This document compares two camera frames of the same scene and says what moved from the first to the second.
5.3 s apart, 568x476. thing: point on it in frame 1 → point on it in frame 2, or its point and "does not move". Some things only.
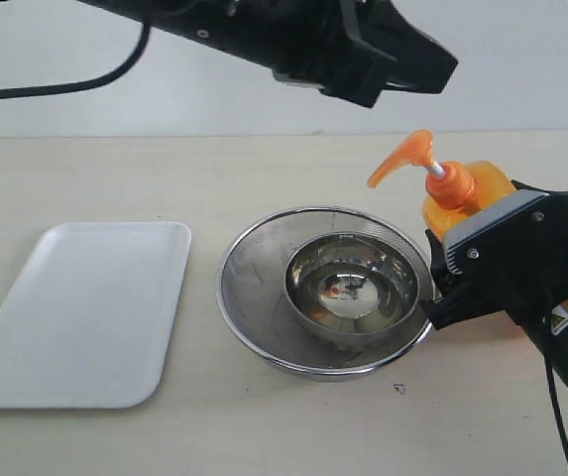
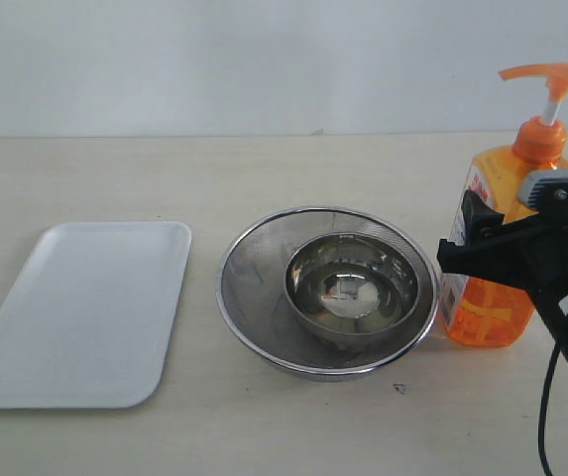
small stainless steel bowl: (351, 287) does not move
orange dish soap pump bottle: (455, 191) → (482, 311)
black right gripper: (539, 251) does not move
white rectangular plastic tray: (91, 324) does not move
